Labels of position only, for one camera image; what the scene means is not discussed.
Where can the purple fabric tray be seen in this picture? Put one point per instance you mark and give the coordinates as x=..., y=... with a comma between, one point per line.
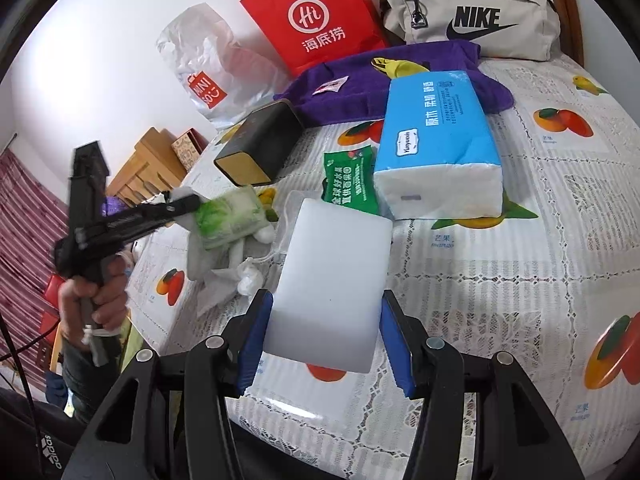
x=345, y=95

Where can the white plastic shopping bag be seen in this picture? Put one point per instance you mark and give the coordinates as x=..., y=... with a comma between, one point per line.
x=210, y=75

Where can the red striped curtain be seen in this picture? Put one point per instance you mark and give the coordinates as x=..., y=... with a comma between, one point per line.
x=25, y=225

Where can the person's left hand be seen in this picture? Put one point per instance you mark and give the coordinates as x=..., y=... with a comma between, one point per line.
x=112, y=306

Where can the white foam block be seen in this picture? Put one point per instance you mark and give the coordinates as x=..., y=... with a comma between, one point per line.
x=330, y=285

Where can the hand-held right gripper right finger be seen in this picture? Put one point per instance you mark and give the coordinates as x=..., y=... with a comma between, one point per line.
x=395, y=346

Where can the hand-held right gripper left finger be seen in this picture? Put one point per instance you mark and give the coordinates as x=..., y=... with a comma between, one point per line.
x=252, y=341

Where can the person's black clothing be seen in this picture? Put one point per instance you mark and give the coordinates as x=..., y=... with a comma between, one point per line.
x=35, y=435

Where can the green wet wipes packet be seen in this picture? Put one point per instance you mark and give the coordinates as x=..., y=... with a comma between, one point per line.
x=350, y=177

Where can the wooden door frame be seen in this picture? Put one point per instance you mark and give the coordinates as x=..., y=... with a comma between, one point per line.
x=567, y=5

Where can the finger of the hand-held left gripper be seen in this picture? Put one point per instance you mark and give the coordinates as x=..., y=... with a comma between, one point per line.
x=160, y=208

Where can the wooden cabinet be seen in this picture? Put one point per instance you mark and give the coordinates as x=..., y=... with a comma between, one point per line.
x=145, y=165

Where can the black and gold tin box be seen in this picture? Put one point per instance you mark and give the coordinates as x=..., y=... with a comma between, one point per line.
x=255, y=145

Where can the green and white tissue pack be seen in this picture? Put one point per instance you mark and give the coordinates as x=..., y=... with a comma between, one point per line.
x=227, y=217

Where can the beige waist bag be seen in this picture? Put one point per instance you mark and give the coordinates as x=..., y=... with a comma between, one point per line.
x=475, y=15

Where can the patterned cardboard box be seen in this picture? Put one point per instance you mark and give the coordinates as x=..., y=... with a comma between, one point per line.
x=187, y=147

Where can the fruit printed tablecloth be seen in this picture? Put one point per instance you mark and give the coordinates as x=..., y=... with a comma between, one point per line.
x=500, y=285

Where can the blue tissue pack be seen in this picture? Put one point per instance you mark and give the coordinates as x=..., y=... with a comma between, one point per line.
x=435, y=140

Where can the person's left forearm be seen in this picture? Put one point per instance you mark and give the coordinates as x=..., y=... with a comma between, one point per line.
x=87, y=385

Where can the red paper bag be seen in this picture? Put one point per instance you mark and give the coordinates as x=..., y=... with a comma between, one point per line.
x=310, y=20

